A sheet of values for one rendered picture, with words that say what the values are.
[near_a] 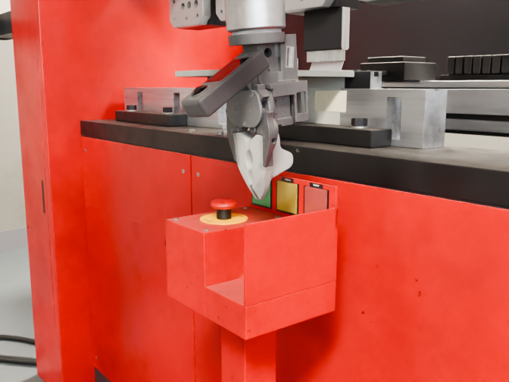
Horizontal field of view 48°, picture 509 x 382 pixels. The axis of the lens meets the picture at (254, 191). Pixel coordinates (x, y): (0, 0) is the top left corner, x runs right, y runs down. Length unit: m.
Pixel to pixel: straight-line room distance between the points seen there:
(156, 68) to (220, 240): 1.15
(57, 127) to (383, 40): 0.96
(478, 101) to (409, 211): 0.42
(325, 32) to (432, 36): 0.52
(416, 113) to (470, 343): 0.36
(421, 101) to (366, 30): 0.80
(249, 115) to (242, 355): 0.34
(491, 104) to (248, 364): 0.67
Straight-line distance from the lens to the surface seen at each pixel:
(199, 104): 0.67
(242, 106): 0.74
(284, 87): 0.73
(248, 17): 0.72
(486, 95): 1.19
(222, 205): 0.84
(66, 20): 1.78
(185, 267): 0.84
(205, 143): 1.19
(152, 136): 1.39
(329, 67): 1.14
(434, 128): 0.98
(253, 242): 0.71
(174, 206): 1.33
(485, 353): 0.82
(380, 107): 1.01
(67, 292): 1.86
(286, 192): 0.86
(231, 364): 0.89
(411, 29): 1.64
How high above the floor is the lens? 0.98
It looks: 10 degrees down
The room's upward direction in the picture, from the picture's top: straight up
